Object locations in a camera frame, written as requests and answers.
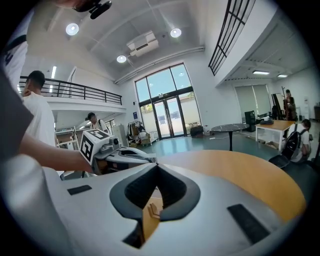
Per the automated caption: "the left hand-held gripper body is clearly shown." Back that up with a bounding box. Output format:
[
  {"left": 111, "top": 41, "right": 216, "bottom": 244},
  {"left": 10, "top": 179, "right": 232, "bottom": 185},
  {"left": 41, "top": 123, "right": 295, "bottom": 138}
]
[{"left": 79, "top": 128, "right": 121, "bottom": 174}]

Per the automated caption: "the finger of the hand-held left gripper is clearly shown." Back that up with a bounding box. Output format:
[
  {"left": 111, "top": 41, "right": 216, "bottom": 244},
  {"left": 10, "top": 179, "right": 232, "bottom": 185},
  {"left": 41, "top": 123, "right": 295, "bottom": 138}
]
[
  {"left": 118, "top": 146, "right": 157, "bottom": 160},
  {"left": 96, "top": 152, "right": 156, "bottom": 175}
]

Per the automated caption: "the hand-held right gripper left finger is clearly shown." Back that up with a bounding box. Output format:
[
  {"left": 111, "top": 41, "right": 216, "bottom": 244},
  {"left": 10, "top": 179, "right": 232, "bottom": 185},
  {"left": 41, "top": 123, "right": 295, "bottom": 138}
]
[{"left": 43, "top": 163, "right": 158, "bottom": 256}]

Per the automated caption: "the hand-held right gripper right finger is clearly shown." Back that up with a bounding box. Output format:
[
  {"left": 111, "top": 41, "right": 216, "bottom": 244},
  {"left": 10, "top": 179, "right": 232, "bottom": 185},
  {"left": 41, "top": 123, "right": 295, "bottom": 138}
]
[{"left": 144, "top": 163, "right": 299, "bottom": 256}]

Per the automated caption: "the person's left forearm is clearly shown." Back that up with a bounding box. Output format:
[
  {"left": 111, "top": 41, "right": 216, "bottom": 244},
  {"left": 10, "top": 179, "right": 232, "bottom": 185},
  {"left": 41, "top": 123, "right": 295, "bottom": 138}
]
[{"left": 18, "top": 131, "right": 94, "bottom": 174}]

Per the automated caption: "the small wooden block piece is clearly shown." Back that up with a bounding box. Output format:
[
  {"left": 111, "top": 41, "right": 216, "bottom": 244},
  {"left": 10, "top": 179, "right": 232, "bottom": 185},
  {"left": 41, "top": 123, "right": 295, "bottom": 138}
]
[{"left": 146, "top": 201, "right": 162, "bottom": 219}]

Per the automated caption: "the clothes rack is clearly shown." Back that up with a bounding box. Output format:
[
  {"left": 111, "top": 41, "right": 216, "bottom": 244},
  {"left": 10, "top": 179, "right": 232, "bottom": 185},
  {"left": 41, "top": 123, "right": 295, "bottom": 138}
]
[{"left": 126, "top": 121, "right": 151, "bottom": 147}]

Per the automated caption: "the black-framed glass door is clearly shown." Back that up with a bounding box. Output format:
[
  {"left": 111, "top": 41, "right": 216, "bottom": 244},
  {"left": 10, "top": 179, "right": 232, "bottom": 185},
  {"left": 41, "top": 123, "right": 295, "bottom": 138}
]
[{"left": 134, "top": 63, "right": 202, "bottom": 140}]

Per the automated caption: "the round wooden table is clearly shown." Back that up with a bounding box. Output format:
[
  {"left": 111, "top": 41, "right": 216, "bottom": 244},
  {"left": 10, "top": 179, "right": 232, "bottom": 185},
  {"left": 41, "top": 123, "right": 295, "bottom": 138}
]
[{"left": 142, "top": 149, "right": 307, "bottom": 242}]

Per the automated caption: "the black balcony railing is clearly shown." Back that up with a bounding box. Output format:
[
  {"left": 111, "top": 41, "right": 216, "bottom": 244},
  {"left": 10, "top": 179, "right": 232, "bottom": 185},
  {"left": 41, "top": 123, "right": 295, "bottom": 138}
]
[{"left": 18, "top": 76, "right": 123, "bottom": 106}]

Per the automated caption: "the black storage crate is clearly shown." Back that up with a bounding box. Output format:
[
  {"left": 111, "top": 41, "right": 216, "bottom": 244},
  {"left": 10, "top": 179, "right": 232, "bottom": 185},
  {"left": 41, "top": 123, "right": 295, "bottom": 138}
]
[{"left": 189, "top": 125, "right": 205, "bottom": 138}]

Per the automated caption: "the black marble round table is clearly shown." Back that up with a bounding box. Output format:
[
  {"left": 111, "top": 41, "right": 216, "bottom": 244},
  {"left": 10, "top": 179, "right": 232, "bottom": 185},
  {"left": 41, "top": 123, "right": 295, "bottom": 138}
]
[{"left": 211, "top": 123, "right": 251, "bottom": 152}]

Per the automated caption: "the black cabinet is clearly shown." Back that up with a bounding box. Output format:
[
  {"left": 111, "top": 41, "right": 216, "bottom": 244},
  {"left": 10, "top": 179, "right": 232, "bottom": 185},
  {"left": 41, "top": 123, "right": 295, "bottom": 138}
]
[{"left": 244, "top": 110, "right": 256, "bottom": 133}]

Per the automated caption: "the white-framed wooden table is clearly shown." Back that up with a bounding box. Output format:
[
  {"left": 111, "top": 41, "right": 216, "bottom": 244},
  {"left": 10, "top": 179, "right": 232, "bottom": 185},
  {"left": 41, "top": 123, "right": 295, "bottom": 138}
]
[{"left": 254, "top": 119, "right": 297, "bottom": 152}]

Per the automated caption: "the white ceiling air conditioner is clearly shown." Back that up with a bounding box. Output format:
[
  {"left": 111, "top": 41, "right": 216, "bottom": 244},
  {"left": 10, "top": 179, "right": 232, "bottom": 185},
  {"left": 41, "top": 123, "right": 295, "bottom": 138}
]
[{"left": 126, "top": 30, "right": 160, "bottom": 58}]

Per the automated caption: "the person's white t-shirt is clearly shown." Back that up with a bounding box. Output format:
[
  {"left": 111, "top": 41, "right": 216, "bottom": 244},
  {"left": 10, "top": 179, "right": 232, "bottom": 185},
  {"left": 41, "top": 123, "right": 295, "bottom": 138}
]
[{"left": 0, "top": 9, "right": 36, "bottom": 161}]

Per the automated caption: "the grey roller blind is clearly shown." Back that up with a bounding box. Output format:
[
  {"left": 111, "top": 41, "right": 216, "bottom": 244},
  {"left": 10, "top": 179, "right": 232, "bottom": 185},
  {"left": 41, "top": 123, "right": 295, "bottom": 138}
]
[{"left": 234, "top": 84, "right": 272, "bottom": 117}]

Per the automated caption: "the black window grille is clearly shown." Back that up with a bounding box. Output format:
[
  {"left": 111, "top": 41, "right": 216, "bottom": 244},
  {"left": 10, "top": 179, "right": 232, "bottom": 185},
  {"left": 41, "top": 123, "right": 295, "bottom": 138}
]
[{"left": 208, "top": 0, "right": 256, "bottom": 77}]

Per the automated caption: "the black head-worn camera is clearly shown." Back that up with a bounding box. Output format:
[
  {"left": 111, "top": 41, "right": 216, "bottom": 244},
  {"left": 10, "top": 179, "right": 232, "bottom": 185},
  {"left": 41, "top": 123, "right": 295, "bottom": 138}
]
[{"left": 72, "top": 0, "right": 113, "bottom": 20}]

